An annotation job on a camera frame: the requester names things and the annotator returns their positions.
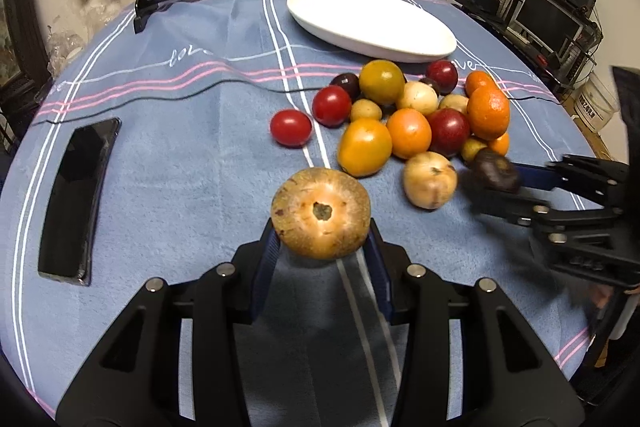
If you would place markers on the small olive yellow fruit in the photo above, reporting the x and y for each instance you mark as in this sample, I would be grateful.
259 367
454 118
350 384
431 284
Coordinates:
470 148

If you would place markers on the computer monitor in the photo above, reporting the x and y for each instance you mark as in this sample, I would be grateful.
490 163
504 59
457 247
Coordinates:
546 23

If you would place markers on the white oval plate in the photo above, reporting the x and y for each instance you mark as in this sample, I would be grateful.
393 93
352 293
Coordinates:
393 30

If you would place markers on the pale beige round fruit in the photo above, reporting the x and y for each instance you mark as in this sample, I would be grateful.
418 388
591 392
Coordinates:
419 96

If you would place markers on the small orange mandarin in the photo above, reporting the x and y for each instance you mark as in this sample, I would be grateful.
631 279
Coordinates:
476 80

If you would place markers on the dark red plum back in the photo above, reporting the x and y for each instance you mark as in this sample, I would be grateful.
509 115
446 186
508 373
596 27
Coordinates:
444 74

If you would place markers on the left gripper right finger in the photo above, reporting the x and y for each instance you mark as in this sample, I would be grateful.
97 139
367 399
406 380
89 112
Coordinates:
405 291

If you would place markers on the orange persimmon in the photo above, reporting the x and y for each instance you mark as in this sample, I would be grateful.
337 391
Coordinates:
410 131

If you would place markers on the dark purple passion fruit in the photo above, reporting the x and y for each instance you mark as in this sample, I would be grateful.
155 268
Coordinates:
495 171

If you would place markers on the dark purple plum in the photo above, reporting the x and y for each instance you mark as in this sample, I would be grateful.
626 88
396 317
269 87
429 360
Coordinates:
349 82

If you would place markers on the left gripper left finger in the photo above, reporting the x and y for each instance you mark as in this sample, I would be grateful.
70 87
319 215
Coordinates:
236 291

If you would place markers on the beige brown sapodilla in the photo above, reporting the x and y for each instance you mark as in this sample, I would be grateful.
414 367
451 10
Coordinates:
429 180

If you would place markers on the black metal shelf rack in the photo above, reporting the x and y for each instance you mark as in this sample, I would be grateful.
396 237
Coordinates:
559 74

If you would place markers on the yellow orange tomato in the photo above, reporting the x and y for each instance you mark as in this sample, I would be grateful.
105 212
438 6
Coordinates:
365 147

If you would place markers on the small yellow potato fruit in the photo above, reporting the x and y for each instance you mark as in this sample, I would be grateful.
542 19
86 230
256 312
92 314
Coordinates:
365 109

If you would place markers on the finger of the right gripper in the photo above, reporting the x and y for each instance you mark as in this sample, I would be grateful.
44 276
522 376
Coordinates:
540 174
515 208

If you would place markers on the black smartphone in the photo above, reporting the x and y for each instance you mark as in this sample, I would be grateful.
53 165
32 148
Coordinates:
65 251

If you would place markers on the dark red plum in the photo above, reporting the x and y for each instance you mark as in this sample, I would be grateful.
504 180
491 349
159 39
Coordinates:
444 74
450 129

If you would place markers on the white bucket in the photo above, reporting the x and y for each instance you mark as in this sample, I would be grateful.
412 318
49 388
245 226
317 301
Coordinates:
594 104

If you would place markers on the small red tomato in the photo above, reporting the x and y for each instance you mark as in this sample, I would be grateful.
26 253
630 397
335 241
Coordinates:
290 128

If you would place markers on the large brown sapodilla fruit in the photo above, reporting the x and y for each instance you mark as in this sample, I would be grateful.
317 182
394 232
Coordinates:
321 214

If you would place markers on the yellow green tomato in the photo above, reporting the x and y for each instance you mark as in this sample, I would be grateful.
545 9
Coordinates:
382 82

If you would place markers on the large orange mandarin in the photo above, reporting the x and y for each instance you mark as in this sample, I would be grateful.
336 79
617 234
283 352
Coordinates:
489 113

